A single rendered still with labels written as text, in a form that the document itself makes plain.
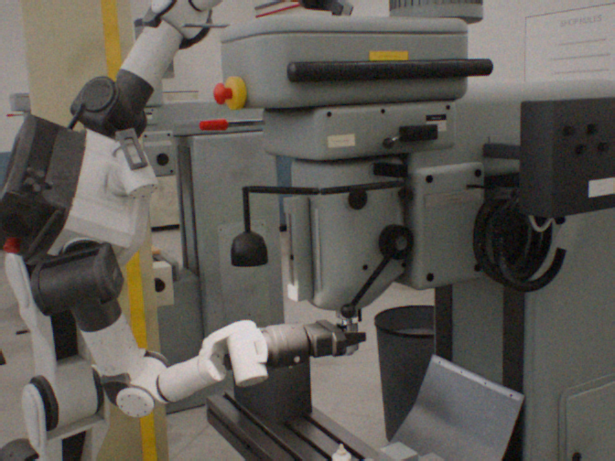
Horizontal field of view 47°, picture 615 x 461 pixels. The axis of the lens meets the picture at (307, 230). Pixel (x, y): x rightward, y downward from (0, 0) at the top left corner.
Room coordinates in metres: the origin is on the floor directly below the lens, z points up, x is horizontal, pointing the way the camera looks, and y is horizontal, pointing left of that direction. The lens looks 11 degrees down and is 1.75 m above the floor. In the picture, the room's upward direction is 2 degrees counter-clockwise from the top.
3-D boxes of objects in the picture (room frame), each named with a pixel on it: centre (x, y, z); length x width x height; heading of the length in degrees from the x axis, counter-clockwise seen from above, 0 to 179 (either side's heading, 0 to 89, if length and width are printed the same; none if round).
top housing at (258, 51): (1.45, -0.09, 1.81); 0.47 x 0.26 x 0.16; 119
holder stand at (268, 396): (1.83, 0.12, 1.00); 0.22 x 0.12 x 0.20; 36
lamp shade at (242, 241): (1.33, 0.12, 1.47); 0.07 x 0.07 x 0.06
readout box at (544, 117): (1.30, -0.50, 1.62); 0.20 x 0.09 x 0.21; 119
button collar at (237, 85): (1.33, 0.12, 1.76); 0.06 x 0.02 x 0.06; 29
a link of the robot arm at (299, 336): (1.41, 0.01, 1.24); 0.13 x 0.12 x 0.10; 22
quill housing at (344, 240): (1.45, -0.08, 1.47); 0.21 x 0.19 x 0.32; 29
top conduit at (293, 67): (1.33, -0.18, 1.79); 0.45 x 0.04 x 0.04; 119
